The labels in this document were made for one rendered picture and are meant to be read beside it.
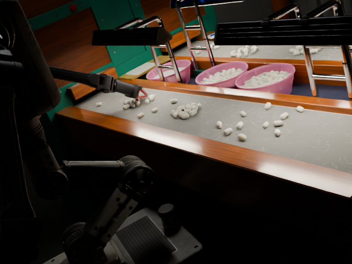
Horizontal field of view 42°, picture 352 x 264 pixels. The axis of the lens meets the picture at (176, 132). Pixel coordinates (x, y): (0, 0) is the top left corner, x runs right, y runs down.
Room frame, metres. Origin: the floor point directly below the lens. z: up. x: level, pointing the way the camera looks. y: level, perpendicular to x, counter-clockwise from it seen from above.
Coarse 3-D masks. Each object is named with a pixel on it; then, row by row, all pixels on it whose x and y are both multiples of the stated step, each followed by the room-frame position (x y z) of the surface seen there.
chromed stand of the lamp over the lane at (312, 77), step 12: (336, 0) 1.39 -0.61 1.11; (276, 12) 1.47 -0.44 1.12; (288, 12) 1.49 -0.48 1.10; (300, 12) 1.52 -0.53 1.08; (312, 12) 1.33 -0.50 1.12; (336, 12) 1.39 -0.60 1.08; (264, 24) 1.44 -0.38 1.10; (348, 48) 1.39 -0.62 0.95; (348, 60) 1.39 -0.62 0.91; (312, 72) 1.52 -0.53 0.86; (348, 72) 1.39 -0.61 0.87; (312, 84) 1.52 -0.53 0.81; (348, 84) 1.39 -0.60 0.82; (348, 96) 1.40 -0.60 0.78
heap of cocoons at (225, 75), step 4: (224, 72) 2.19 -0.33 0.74; (228, 72) 2.18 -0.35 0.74; (232, 72) 2.17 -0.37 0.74; (236, 72) 2.17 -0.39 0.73; (240, 72) 2.12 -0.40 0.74; (212, 76) 2.20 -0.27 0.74; (216, 76) 2.19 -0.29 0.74; (220, 76) 2.16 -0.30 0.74; (224, 76) 2.13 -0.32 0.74; (228, 76) 2.12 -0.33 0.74; (232, 76) 2.10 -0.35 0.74; (204, 80) 2.19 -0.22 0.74; (208, 80) 2.16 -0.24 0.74; (212, 80) 2.14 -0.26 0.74; (216, 80) 2.11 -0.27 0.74; (220, 80) 2.11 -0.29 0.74; (224, 80) 2.08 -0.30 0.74; (232, 88) 2.02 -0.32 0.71
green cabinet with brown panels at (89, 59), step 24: (24, 0) 2.51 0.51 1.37; (48, 0) 2.57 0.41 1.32; (72, 0) 2.64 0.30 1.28; (96, 0) 2.70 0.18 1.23; (120, 0) 2.79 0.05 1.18; (144, 0) 2.88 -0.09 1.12; (168, 0) 2.97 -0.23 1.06; (48, 24) 2.53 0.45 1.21; (72, 24) 2.61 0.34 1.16; (96, 24) 2.69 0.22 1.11; (120, 24) 2.76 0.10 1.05; (168, 24) 2.94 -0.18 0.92; (48, 48) 2.52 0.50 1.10; (72, 48) 2.59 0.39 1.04; (96, 48) 2.66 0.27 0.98; (120, 48) 2.73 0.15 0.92; (144, 48) 2.81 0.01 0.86; (96, 72) 2.61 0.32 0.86
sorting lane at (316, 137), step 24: (96, 96) 2.56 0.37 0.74; (120, 96) 2.40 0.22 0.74; (168, 96) 2.14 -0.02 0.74; (192, 96) 2.02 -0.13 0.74; (144, 120) 1.93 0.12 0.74; (168, 120) 1.84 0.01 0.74; (192, 120) 1.75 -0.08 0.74; (216, 120) 1.66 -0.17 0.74; (240, 120) 1.59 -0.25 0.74; (264, 120) 1.52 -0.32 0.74; (288, 120) 1.45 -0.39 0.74; (312, 120) 1.39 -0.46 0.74; (336, 120) 1.33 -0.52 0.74; (240, 144) 1.40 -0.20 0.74; (264, 144) 1.35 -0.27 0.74; (288, 144) 1.29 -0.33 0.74; (312, 144) 1.24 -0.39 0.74; (336, 144) 1.20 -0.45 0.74; (336, 168) 1.07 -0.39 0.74
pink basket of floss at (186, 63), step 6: (180, 60) 2.60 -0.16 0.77; (186, 60) 2.55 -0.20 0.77; (180, 66) 2.59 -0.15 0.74; (186, 66) 2.55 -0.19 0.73; (150, 72) 2.58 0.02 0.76; (156, 72) 2.60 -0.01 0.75; (180, 72) 2.39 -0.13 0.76; (186, 72) 2.42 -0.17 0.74; (150, 78) 2.55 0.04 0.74; (168, 78) 2.38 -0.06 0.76; (174, 78) 2.38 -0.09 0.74; (186, 78) 2.43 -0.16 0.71
